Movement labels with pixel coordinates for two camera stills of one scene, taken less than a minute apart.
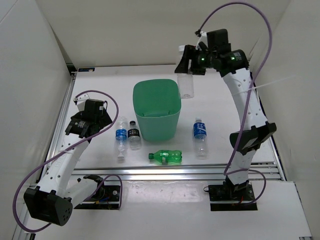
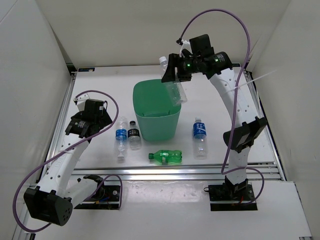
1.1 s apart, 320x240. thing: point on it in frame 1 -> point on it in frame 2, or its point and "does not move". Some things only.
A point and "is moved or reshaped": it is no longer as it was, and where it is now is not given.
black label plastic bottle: (133, 136) does not move
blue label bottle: (200, 134) does not move
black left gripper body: (104, 120) does not move
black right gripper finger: (188, 53) -> (173, 62)
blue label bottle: (121, 135) does not move
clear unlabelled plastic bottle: (185, 81) is moved or reshaped
